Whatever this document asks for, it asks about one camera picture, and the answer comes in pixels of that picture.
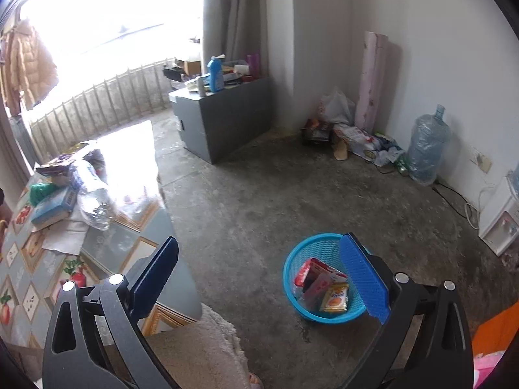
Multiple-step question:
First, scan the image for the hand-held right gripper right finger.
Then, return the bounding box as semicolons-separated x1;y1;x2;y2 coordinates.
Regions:
340;233;474;389

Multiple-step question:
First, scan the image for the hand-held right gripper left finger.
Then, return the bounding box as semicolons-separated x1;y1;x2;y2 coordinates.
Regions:
42;236;180;389

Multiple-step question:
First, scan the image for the yellow snack packet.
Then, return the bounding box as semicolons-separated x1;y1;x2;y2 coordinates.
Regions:
320;283;350;313

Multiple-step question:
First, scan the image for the red and white cardboard box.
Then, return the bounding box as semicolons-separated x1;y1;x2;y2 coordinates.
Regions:
302;260;348;306

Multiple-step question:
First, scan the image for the red foil wrapper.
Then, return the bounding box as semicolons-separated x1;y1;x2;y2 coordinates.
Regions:
294;257;321;292

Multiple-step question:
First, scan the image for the blue plastic basket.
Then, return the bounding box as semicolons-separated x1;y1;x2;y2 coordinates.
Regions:
283;233;376;325

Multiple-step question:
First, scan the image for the clear plastic bottle blue label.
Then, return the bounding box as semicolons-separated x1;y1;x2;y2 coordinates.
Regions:
73;160;118;231

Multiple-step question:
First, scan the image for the white paper sheet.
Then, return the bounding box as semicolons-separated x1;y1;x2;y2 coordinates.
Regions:
41;213;90;252

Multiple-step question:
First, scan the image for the blue and white box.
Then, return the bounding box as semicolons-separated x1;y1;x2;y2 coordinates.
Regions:
30;186;78;230

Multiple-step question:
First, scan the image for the green plastic bag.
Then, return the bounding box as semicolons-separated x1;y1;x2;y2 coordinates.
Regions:
30;182;57;207

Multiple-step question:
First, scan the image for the purple and yellow noodle bag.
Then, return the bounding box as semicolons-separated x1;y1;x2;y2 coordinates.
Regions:
34;140;106;179

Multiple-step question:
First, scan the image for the round table with patterned cloth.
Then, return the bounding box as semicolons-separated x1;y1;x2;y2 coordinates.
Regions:
0;119;203;349

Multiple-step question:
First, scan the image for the pile of printed bags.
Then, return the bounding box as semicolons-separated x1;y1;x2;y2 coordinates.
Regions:
334;125;406;167

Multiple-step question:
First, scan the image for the orange bag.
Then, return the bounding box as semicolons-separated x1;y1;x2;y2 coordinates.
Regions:
472;302;519;357

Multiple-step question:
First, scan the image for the large water jug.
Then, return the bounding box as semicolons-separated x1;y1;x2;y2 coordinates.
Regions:
405;104;453;187

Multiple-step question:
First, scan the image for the white water dispenser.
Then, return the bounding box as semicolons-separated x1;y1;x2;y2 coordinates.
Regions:
477;176;519;257

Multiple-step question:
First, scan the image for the dark box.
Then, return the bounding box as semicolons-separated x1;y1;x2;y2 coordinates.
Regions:
302;118;336;147

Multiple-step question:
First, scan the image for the grey cabinet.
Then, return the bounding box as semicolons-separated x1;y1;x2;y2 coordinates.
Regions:
168;75;276;165

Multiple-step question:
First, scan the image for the white plastic bag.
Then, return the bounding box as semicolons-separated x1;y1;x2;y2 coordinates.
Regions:
318;88;356;127

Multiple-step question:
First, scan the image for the ribbed balcony railing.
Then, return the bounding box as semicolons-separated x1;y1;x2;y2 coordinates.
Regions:
24;62;179;147

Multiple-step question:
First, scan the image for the pink patterned roll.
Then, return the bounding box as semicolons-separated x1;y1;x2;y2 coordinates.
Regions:
355;30;390;130

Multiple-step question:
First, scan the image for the brown cardboard box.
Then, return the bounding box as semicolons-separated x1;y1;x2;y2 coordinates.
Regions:
174;59;203;76

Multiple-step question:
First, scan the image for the beige puffer jacket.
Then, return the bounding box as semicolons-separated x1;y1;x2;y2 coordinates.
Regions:
0;19;58;116

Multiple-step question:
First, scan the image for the grey curtain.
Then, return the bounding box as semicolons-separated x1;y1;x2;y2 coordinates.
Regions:
202;0;293;87

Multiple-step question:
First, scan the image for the black cable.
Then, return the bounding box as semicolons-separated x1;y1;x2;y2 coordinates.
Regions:
432;184;480;220

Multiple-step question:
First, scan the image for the wall socket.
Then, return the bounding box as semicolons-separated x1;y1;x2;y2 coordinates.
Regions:
472;150;493;173

